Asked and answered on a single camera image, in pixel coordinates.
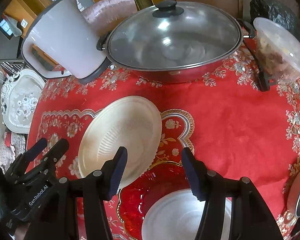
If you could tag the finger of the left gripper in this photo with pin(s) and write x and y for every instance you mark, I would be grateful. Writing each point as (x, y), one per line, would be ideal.
(19, 166)
(47, 166)

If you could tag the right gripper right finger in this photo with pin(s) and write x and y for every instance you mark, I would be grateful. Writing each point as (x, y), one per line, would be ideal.
(251, 218)

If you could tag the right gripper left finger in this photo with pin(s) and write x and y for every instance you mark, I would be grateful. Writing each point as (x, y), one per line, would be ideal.
(57, 216)

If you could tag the white bowl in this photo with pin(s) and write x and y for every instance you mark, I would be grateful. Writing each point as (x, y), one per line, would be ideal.
(174, 216)

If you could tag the red gold-rimmed glass plate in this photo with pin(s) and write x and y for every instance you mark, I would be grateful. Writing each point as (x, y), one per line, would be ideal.
(137, 198)

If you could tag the cream plastic bowl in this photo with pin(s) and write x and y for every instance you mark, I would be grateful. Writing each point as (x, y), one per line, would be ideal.
(133, 122)

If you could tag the red floral tablecloth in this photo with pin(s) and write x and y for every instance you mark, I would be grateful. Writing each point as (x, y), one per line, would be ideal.
(232, 127)

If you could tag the white electric kettle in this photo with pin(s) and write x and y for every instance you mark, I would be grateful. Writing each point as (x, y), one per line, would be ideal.
(62, 33)

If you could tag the wooden cabinet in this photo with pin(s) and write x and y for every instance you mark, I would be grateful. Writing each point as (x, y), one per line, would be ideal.
(27, 12)

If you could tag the pink fabric roll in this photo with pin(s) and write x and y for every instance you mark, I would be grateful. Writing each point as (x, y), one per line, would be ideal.
(105, 15)

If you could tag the clear plastic food container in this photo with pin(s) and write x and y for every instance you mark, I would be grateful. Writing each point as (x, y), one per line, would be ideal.
(277, 51)

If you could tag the steel wok with glass lid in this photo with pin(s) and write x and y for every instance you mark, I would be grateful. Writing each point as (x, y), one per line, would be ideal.
(175, 42)

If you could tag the black plastic bag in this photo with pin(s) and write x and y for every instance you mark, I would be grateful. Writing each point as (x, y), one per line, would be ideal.
(277, 12)

